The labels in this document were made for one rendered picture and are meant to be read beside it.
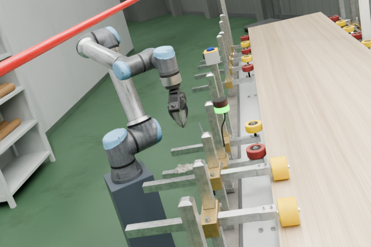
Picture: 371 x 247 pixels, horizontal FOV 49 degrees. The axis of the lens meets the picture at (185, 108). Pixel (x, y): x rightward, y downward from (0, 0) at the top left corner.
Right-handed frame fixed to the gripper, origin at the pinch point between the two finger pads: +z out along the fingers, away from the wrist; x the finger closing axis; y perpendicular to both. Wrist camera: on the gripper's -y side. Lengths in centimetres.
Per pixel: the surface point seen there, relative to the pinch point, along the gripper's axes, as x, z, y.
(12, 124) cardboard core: 210, 40, 185
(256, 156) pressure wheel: -31.6, 9.0, -24.4
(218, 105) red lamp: -20.8, -13.7, -19.2
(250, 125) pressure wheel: -30.3, 7.0, 2.6
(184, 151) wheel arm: 3.4, 14.9, 3.3
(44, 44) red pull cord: -23, -66, -143
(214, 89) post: -17.4, -12.0, 7.0
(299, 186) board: -44, 8, -52
